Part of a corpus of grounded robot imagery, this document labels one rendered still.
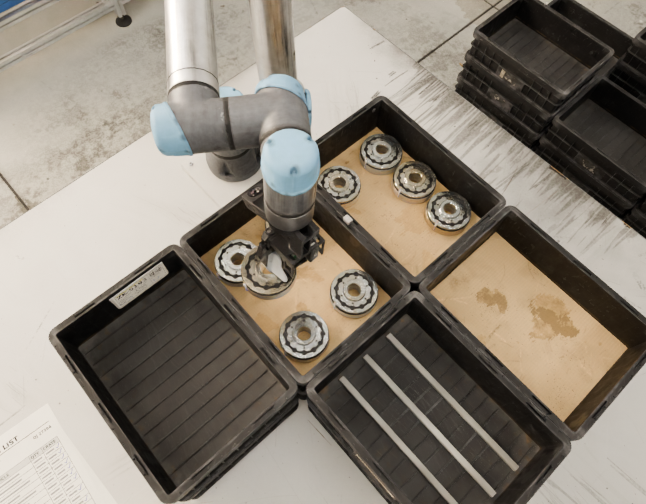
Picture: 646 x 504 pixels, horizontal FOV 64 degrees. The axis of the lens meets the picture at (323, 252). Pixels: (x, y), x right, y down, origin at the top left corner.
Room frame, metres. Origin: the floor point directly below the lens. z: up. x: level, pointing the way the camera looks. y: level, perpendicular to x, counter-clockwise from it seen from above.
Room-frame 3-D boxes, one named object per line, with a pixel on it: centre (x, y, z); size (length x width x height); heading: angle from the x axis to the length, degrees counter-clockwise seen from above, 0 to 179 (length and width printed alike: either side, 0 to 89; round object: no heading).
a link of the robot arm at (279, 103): (0.48, 0.09, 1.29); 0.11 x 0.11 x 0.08; 11
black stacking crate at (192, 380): (0.20, 0.27, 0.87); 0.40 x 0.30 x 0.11; 45
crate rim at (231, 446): (0.20, 0.27, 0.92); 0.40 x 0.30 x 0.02; 45
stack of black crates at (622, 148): (1.17, -1.02, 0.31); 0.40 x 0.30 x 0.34; 46
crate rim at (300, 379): (0.41, 0.06, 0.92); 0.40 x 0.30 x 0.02; 45
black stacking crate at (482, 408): (0.12, -0.22, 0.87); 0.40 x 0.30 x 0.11; 45
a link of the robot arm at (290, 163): (0.39, 0.05, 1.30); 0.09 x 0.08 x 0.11; 11
